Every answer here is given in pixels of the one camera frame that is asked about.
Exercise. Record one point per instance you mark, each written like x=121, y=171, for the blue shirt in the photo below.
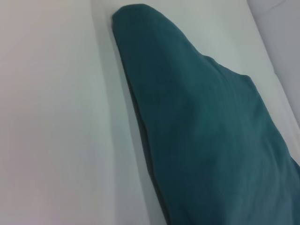
x=206, y=131

